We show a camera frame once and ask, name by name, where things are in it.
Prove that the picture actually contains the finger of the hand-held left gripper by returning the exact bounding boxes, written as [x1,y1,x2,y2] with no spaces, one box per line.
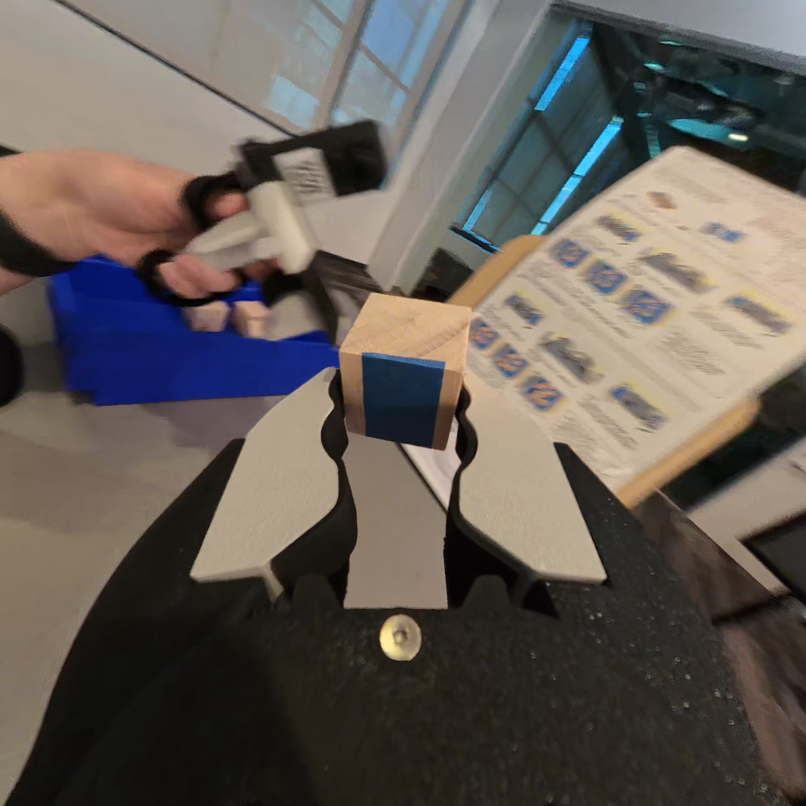
[264,252,372,344]

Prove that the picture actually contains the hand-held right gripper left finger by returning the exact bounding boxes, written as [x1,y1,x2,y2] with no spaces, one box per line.
[189,367,359,602]

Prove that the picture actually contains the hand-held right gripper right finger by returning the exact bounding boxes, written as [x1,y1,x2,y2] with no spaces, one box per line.
[446,387,608,615]

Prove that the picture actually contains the wooden cube with blue tape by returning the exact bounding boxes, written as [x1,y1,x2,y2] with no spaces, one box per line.
[339,293,473,449]

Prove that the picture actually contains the blue plastic bin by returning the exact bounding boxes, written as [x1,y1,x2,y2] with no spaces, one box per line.
[49,255,341,407]

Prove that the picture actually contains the plain wooden cube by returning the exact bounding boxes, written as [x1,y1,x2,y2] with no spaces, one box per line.
[233,302,273,338]
[186,302,230,333]

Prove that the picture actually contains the person's left hand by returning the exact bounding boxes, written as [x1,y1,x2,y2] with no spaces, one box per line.
[0,151,278,300]

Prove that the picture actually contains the wooden board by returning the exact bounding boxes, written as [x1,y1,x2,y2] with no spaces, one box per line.
[450,236,764,508]

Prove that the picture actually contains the window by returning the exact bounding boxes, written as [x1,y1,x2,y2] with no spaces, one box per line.
[264,0,468,134]

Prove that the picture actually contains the printed instruction sheet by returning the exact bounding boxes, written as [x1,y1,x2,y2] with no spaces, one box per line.
[466,146,806,489]

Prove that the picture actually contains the dark glass partition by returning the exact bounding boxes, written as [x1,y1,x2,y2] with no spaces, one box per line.
[450,19,806,253]

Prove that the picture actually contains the black wrist strap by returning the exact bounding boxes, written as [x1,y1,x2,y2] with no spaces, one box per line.
[0,211,78,278]

